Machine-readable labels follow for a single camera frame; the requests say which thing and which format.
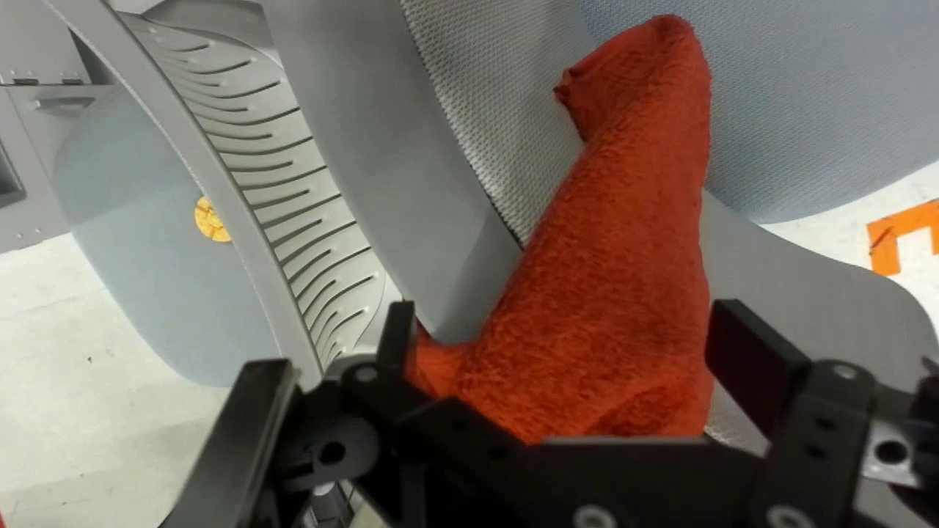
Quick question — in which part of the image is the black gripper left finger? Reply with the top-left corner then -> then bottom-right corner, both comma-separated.
355,297 -> 443,428

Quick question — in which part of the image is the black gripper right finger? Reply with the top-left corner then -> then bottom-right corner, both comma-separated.
703,297 -> 816,465

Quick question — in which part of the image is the red terry cloth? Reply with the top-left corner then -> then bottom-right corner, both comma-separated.
405,13 -> 716,448

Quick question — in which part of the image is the grey mesh-back office chair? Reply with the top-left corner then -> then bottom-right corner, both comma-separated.
260,0 -> 939,465

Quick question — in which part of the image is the orange floor tape mark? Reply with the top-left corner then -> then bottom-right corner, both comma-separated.
865,198 -> 939,278

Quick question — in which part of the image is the yellow round disc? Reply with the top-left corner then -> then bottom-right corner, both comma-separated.
190,192 -> 235,248

